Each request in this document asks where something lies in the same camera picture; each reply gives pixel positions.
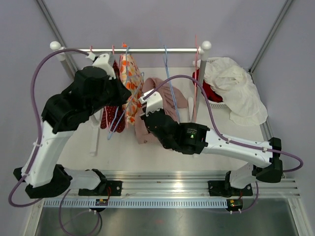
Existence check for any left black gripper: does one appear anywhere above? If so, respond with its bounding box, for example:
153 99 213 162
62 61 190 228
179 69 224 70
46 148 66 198
87 71 132 116

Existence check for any pink skirt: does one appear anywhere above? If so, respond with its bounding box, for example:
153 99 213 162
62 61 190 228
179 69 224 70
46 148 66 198
134 78 188 144

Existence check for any blue hanger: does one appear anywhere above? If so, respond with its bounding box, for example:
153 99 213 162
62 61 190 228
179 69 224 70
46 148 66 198
107 44 144 140
157 29 182 122

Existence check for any white skirt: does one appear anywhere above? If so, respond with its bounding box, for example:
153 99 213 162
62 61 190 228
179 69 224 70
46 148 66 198
204 57 268 126

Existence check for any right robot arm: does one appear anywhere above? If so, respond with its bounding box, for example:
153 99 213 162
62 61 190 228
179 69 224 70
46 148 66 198
140 110 283 198

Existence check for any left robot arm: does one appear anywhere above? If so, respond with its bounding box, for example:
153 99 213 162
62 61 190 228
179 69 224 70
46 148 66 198
14 66 131 199

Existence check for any red polka dot skirt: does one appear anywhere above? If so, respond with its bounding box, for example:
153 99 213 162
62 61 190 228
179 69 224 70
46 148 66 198
99 60 127 135

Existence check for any orange floral skirt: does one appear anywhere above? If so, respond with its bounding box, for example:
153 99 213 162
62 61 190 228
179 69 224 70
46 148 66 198
119 54 144 125

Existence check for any metal clothes rack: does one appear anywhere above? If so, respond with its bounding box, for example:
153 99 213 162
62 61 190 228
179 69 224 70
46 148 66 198
49 40 212 157

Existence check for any white plastic basket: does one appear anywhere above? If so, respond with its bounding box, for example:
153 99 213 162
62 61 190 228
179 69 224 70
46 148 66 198
192 57 226 108

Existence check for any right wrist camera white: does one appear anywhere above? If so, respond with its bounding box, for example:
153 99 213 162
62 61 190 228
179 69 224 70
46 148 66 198
139 89 163 116

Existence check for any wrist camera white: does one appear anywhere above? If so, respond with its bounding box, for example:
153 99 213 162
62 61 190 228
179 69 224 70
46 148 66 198
139 89 163 116
86 52 117 80

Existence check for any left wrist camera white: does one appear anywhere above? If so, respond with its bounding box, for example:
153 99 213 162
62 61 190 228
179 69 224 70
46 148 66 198
86 52 117 80

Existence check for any aluminium rail frame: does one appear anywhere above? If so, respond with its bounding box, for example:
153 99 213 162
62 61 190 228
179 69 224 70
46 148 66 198
33 169 302 199

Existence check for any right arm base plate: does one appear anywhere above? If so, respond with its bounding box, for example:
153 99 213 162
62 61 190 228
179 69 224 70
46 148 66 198
208 180 253 198

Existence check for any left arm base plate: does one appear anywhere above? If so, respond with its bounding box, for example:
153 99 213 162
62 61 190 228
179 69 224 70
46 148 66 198
78 180 123 197

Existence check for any slotted cable duct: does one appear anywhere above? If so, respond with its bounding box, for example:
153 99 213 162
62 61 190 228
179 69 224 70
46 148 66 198
44 198 227 208

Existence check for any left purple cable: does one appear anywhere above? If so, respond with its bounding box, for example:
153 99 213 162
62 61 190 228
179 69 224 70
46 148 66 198
8 48 103 233

